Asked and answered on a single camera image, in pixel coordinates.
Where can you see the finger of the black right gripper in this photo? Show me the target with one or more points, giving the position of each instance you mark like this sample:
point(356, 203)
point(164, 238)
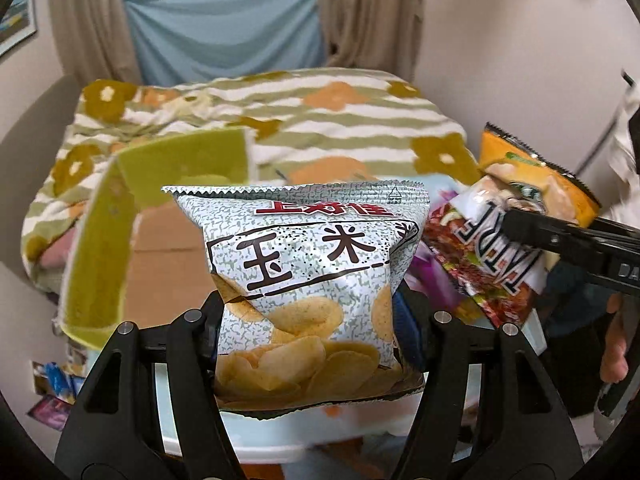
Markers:
point(567, 240)

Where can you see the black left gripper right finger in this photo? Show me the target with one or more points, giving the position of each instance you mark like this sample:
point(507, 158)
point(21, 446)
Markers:
point(522, 430)

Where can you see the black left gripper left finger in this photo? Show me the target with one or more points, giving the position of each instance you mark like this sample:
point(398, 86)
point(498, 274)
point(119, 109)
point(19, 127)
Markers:
point(113, 431)

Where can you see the red white snack bag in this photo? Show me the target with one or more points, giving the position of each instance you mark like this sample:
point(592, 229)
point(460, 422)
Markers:
point(465, 235)

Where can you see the white corn chips bag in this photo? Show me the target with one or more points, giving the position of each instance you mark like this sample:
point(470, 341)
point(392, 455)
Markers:
point(307, 275)

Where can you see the person right hand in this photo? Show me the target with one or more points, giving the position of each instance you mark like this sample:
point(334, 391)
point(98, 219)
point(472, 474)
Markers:
point(614, 367)

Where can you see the orange snack bag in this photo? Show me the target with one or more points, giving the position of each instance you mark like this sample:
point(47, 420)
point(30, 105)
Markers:
point(555, 191)

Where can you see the white round table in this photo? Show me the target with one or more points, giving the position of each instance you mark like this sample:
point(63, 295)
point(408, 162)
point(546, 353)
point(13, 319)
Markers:
point(284, 439)

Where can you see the green cardboard box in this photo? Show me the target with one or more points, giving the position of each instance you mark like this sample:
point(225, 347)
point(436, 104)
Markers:
point(92, 293)

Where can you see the green striped floral blanket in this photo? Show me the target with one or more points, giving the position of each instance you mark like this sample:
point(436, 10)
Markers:
point(294, 118)

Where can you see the beige right curtain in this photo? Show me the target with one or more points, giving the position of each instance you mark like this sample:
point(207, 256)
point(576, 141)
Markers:
point(372, 34)

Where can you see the beige curtain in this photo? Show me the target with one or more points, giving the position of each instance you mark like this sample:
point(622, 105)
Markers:
point(372, 34)
point(93, 40)

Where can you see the beige left curtain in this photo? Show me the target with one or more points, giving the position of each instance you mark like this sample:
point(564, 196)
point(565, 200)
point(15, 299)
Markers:
point(93, 40)

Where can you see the light blue hanging sheet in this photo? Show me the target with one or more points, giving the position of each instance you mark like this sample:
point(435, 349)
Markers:
point(179, 41)

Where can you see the framed building picture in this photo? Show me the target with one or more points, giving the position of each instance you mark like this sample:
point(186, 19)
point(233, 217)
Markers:
point(18, 24)

